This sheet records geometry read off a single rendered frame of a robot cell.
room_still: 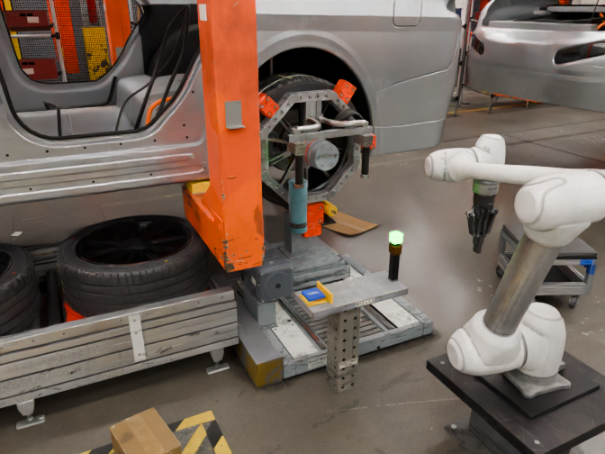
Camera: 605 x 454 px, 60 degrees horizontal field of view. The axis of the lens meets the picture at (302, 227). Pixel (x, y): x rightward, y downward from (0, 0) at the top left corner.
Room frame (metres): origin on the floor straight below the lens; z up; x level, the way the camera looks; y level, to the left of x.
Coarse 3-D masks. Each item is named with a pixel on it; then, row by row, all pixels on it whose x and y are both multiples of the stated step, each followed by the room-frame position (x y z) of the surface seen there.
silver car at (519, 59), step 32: (512, 0) 5.47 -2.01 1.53; (544, 0) 5.66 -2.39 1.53; (480, 32) 4.90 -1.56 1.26; (512, 32) 4.50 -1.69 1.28; (544, 32) 4.25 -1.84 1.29; (576, 32) 4.07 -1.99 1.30; (480, 64) 4.75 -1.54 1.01; (512, 64) 4.38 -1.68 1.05; (544, 64) 4.13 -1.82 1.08; (576, 64) 3.95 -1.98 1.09; (512, 96) 4.41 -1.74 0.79; (544, 96) 4.14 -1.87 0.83; (576, 96) 3.95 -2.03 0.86
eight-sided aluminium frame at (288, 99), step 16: (288, 96) 2.42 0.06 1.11; (304, 96) 2.45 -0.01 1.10; (320, 96) 2.48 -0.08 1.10; (336, 96) 2.52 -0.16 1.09; (272, 128) 2.38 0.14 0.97; (352, 144) 2.58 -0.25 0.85; (352, 160) 2.58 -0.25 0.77; (336, 176) 2.58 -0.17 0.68; (288, 192) 2.41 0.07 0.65; (320, 192) 2.53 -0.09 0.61; (336, 192) 2.53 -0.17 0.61
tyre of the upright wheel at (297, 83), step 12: (288, 72) 2.72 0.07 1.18; (264, 84) 2.59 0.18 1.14; (276, 84) 2.51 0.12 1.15; (288, 84) 2.51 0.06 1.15; (300, 84) 2.53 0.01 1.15; (312, 84) 2.56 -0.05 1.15; (324, 84) 2.59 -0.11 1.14; (276, 96) 2.48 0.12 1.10; (336, 180) 2.62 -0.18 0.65; (264, 192) 2.45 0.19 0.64; (276, 204) 2.49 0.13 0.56; (288, 204) 2.50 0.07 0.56
